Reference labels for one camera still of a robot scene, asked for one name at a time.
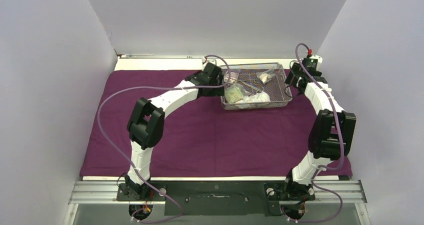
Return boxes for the green packet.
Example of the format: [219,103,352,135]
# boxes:
[224,85,247,104]

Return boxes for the white gauze bag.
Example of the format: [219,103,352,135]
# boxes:
[257,68,276,85]

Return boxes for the wire mesh instrument tray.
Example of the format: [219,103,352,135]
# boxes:
[220,62,292,110]

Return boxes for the purple cloth wrap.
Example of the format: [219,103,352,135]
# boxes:
[79,68,353,178]

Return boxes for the pink packet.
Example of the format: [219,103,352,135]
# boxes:
[224,69,241,84]

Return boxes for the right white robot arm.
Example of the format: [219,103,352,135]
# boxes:
[282,53,357,200]

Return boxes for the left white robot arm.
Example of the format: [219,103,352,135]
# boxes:
[123,61,224,200]

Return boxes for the metal surgical scissors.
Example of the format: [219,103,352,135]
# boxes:
[240,80,264,94]

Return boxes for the white cotton balls bag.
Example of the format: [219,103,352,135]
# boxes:
[236,91,271,104]

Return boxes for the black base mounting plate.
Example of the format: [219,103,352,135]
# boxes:
[116,180,316,217]

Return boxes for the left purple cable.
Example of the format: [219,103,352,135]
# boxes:
[96,54,233,224]

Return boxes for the aluminium frame rail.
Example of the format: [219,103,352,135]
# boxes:
[68,180,368,205]

